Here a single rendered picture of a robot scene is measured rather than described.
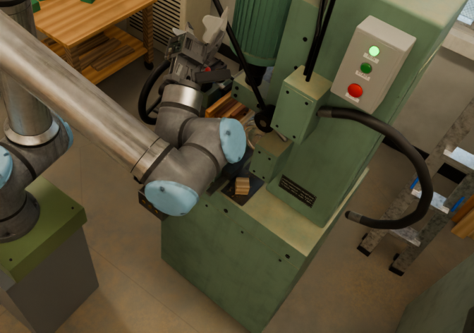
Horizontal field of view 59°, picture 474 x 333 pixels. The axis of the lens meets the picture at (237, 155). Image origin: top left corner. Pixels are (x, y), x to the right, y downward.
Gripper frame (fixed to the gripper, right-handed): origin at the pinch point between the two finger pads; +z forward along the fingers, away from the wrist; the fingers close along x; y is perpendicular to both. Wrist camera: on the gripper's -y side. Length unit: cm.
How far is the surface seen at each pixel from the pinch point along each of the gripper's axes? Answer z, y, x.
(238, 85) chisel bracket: -6.7, -24.1, 12.2
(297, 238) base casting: -47, -49, 0
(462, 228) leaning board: -22, -193, 3
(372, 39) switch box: -11.0, -8.2, -40.1
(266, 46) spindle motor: -2.6, -14.5, -6.7
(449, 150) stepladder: -1, -114, -16
